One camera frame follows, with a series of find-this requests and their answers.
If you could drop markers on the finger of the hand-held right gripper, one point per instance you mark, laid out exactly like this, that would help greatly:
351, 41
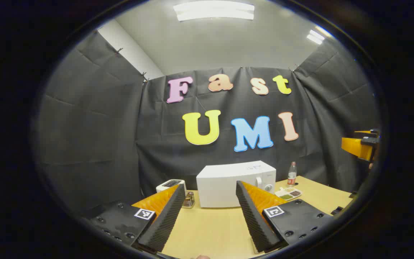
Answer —
372, 132
352, 147

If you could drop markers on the white divided dish of beans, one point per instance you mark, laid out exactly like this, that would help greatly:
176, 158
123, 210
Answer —
289, 193

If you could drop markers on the long ceiling light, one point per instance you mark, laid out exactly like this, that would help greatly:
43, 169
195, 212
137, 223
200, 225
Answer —
214, 10

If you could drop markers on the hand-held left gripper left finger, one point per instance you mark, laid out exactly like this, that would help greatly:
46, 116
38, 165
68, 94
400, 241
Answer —
167, 216

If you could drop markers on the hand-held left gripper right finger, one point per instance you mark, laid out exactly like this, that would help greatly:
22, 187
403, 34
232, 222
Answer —
253, 219

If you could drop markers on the white toaster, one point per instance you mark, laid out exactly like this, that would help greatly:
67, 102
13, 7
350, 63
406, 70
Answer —
169, 184

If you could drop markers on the black table clip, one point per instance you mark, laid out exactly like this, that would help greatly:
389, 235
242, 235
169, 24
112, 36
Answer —
353, 195
337, 210

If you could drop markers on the white microwave oven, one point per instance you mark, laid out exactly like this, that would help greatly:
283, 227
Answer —
217, 183

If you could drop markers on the clear bottle with red label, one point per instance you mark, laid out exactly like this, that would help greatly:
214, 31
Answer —
292, 176

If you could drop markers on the small ceiling light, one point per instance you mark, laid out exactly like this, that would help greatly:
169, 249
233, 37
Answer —
316, 36

